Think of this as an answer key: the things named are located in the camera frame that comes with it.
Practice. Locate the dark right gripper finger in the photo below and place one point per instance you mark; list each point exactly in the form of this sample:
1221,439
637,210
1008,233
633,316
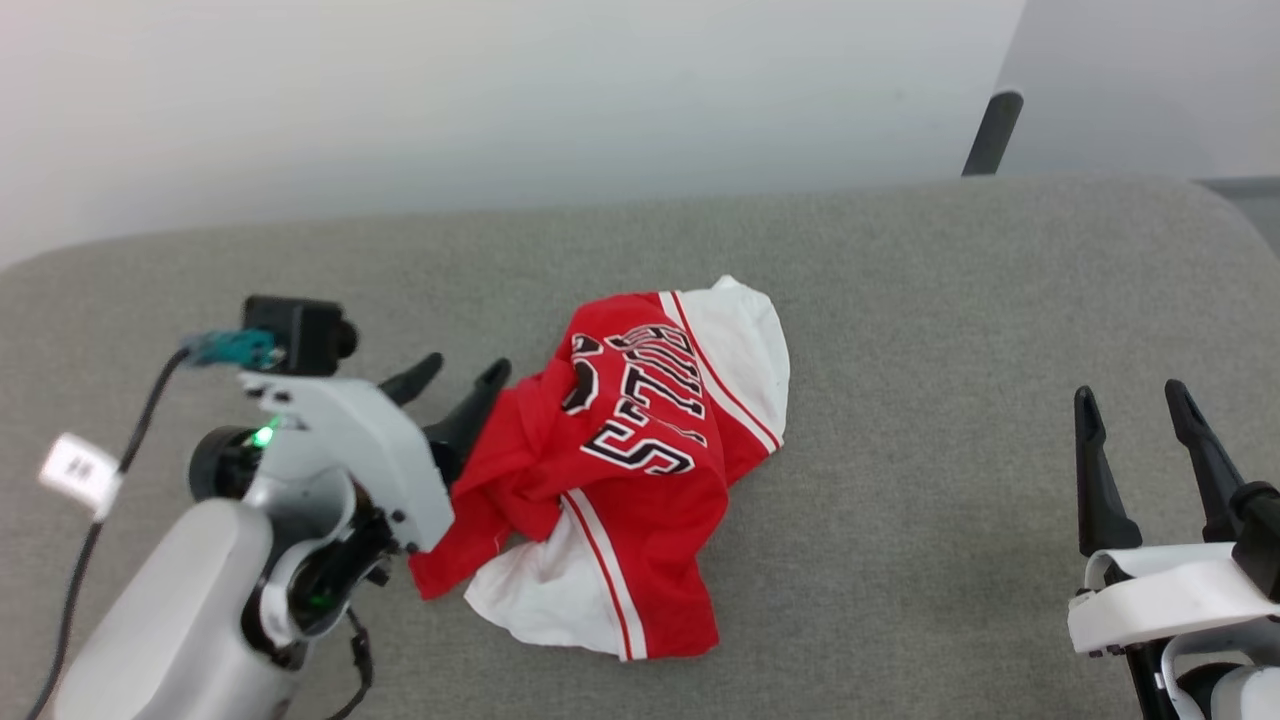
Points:
1098,490
1205,460

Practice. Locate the red Bulls basketball jersey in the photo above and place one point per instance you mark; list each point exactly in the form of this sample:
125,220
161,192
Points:
660,540

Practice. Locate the black slanted post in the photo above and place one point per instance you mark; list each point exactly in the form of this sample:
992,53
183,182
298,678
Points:
993,135

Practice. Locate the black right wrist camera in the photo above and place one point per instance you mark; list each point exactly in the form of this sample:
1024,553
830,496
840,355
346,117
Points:
1262,530

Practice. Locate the grey fabric sofa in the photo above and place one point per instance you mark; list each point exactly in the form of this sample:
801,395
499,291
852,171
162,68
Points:
900,350

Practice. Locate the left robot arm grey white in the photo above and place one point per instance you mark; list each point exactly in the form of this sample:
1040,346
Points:
170,600

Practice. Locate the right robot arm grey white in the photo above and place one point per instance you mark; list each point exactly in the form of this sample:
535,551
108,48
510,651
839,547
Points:
1240,695

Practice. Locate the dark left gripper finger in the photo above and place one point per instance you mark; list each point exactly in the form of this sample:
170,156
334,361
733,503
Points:
468,415
412,380

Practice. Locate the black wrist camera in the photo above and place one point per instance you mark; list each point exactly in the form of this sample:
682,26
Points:
1262,530
300,332

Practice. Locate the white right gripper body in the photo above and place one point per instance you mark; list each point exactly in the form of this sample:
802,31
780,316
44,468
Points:
1160,600

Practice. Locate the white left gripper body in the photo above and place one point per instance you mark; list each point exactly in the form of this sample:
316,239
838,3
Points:
370,440

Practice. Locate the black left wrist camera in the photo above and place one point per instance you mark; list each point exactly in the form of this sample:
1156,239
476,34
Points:
300,332

